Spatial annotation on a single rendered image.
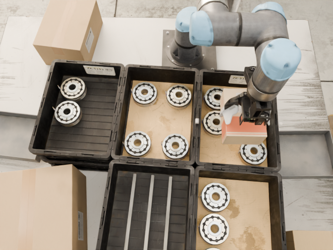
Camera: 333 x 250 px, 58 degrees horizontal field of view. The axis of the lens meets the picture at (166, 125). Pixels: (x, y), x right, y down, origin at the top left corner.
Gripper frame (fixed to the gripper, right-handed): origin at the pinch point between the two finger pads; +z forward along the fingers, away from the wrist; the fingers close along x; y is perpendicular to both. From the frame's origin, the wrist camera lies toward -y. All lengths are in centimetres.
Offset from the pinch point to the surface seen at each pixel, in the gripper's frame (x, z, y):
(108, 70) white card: -49, 21, -28
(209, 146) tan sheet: -7.0, 26.7, 1.9
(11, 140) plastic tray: -93, 39, -3
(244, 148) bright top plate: 5.8, 23.8, 3.4
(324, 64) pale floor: 95, 110, -94
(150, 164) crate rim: -29.4, 16.6, 12.2
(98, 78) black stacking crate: -54, 27, -29
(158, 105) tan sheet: -27.9, 26.8, -15.7
